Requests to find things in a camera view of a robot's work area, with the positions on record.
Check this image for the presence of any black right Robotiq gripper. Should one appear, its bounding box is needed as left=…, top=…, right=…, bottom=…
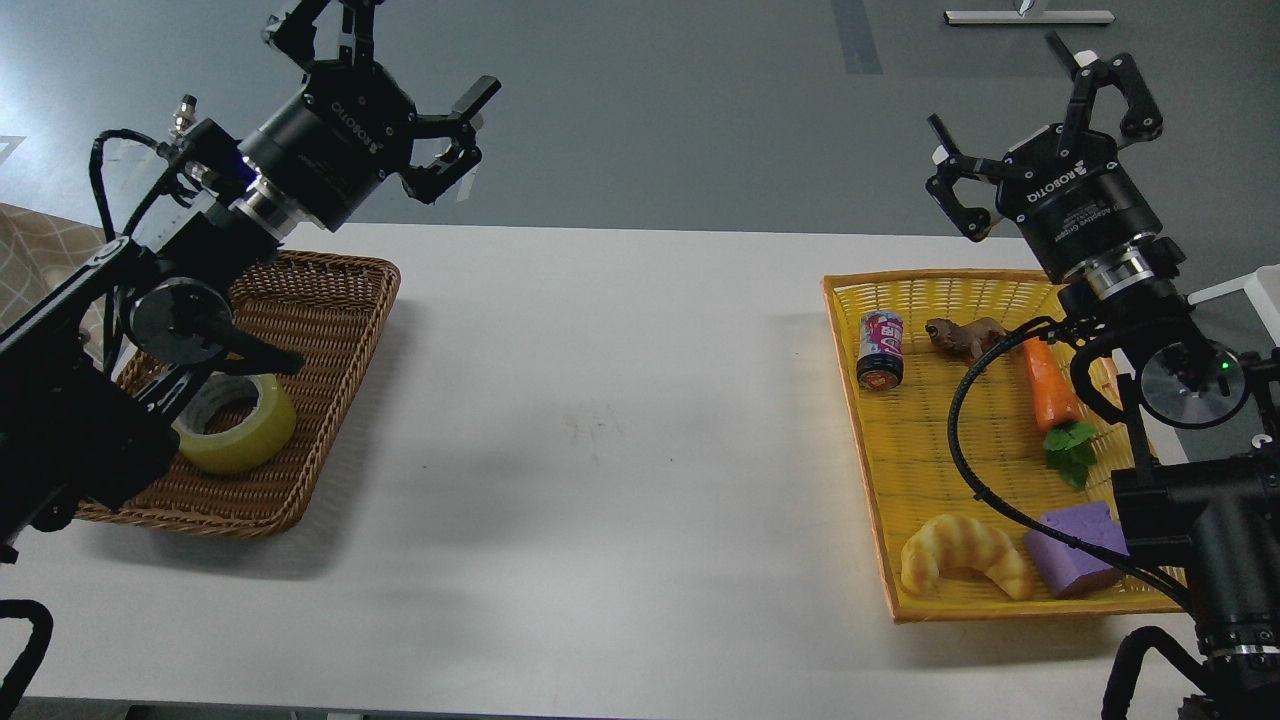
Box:
left=925, top=31, right=1187, bottom=296

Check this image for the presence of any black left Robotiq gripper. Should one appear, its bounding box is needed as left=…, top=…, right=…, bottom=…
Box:
left=239, top=1, right=502, bottom=231

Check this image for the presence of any yellow tape roll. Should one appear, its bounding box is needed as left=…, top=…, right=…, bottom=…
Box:
left=172, top=373, right=297, bottom=477

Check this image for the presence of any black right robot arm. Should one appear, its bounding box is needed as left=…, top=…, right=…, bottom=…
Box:
left=925, top=31, right=1279, bottom=719

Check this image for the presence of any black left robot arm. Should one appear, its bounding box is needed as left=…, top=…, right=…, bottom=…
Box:
left=3, top=1, right=500, bottom=565

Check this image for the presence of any white bar floor fixture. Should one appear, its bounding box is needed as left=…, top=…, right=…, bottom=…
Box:
left=942, top=1, right=1116, bottom=27

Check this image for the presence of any brown wicker basket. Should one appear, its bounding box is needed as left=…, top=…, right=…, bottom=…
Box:
left=76, top=250, right=401, bottom=538

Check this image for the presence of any brown toy lion figure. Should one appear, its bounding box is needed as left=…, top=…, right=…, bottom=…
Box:
left=925, top=316, right=1009, bottom=365

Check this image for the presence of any white chair base leg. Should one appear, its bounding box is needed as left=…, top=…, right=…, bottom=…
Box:
left=1188, top=264, right=1279, bottom=311

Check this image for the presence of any small soda can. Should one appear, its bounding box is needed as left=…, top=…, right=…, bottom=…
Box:
left=856, top=310, right=905, bottom=391

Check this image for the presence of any orange toy carrot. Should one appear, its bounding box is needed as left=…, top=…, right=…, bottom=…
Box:
left=1021, top=337, right=1097, bottom=489

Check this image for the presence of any beige checkered cloth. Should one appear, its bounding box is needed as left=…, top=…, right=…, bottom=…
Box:
left=1, top=204, right=105, bottom=331

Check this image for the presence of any toy croissant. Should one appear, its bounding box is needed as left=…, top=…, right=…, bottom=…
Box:
left=900, top=514, right=1036, bottom=601

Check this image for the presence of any yellow plastic basket tray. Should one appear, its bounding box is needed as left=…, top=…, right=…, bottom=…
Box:
left=822, top=268, right=1196, bottom=624

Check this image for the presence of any purple foam block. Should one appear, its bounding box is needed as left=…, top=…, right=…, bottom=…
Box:
left=1023, top=501, right=1128, bottom=600

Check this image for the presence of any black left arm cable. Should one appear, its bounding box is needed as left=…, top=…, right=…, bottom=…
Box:
left=88, top=128, right=172, bottom=372

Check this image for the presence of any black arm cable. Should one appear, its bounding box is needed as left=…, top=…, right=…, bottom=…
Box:
left=947, top=318, right=1196, bottom=611
left=88, top=128, right=172, bottom=372

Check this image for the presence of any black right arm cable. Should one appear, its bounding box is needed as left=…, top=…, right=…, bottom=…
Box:
left=947, top=318, right=1196, bottom=611

